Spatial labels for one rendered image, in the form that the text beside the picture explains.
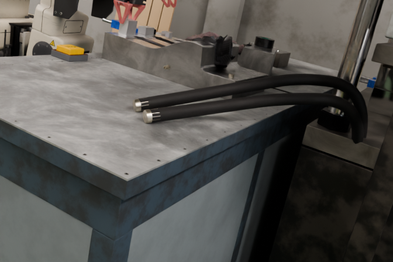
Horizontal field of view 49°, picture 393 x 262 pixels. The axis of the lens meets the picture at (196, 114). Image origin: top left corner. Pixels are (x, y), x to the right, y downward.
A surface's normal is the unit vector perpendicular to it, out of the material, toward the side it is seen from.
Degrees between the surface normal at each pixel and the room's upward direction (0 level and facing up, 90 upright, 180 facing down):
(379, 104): 90
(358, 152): 90
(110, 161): 0
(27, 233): 90
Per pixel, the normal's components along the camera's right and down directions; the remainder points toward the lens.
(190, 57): -0.50, 0.15
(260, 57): -0.23, 0.24
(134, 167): 0.19, -0.94
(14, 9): 0.91, 0.31
